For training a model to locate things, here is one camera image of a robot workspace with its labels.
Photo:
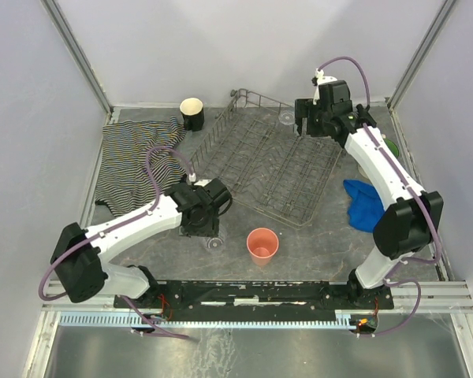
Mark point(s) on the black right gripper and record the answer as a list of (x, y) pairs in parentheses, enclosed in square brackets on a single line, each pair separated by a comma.
[(310, 116)]

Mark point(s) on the striped cloth garment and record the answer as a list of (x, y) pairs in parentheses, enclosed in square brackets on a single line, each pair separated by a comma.
[(124, 181)]

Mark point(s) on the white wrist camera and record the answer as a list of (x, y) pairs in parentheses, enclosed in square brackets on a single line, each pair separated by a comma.
[(193, 180), (320, 79)]

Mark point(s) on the black mug cream inside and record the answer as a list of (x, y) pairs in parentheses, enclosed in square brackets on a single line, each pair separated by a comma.
[(193, 114)]

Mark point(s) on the blue microfibre cloth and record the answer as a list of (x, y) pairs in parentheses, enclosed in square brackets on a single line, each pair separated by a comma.
[(366, 208)]

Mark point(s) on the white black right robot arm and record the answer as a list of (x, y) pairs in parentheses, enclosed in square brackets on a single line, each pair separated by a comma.
[(411, 214)]

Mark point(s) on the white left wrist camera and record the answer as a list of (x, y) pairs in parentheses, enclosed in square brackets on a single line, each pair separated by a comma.
[(193, 180)]

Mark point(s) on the clear plastic cup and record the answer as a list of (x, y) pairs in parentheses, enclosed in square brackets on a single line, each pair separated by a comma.
[(287, 118), (214, 243)]

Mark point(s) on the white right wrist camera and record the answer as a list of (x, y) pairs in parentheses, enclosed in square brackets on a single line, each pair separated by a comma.
[(320, 79)]

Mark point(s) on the salmon pink plastic cup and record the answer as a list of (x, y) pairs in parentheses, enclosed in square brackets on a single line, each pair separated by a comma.
[(262, 244)]

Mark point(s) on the grey wire dish rack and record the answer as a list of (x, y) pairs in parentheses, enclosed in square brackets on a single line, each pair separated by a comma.
[(264, 164)]

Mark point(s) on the christmas mug green inside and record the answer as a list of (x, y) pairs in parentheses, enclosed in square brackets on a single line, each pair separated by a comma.
[(391, 145)]

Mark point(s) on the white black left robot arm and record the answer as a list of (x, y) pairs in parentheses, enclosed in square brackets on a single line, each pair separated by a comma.
[(82, 259)]

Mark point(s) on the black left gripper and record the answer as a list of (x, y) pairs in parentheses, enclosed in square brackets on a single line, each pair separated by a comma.
[(204, 228)]

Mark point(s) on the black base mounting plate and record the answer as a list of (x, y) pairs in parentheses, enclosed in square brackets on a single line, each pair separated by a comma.
[(179, 295)]

